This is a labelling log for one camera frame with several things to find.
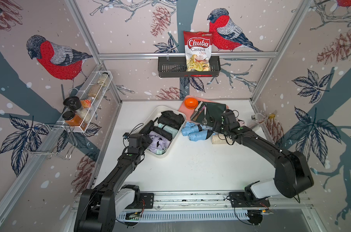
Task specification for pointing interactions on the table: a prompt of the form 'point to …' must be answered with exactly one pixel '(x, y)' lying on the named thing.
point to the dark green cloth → (213, 112)
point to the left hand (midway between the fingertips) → (148, 137)
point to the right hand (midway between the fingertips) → (216, 124)
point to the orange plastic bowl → (191, 103)
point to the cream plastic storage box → (154, 114)
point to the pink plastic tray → (188, 111)
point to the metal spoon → (205, 121)
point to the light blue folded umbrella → (190, 127)
